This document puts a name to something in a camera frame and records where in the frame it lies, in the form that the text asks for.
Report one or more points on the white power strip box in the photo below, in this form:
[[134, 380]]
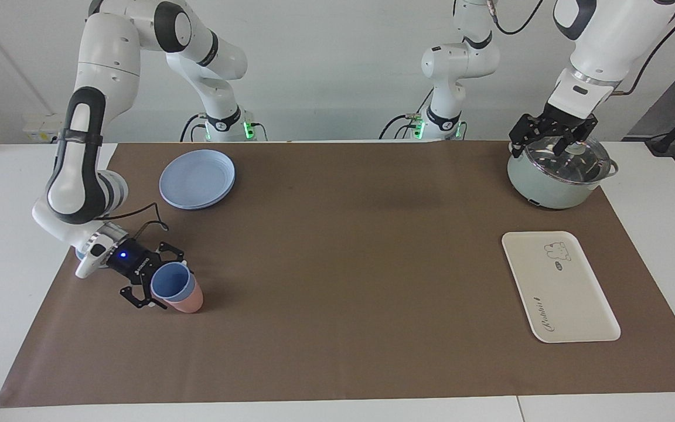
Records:
[[41, 126]]

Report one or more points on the glass pot lid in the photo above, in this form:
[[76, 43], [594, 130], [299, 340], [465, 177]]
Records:
[[572, 167]]

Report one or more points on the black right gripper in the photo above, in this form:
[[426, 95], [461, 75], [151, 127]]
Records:
[[132, 262]]

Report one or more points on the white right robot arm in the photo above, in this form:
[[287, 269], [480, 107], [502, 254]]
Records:
[[109, 53]]

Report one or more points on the brown paper table mat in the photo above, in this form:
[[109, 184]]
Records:
[[361, 264]]

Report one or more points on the mint green electric pot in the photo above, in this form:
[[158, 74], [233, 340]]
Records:
[[542, 190]]

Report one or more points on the pale blue plate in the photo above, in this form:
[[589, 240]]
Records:
[[197, 179]]

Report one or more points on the light blue bowl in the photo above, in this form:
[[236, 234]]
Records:
[[79, 254]]

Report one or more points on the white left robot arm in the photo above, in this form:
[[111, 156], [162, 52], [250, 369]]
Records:
[[460, 64]]

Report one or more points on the cream tray with rabbit print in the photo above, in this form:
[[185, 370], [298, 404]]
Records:
[[560, 293]]

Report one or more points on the blue plastic cup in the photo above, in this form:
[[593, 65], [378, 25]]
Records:
[[170, 281]]

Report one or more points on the pink plastic cup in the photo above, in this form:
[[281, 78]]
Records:
[[192, 305]]

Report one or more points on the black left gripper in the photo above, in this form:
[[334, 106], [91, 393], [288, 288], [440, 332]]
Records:
[[563, 119]]

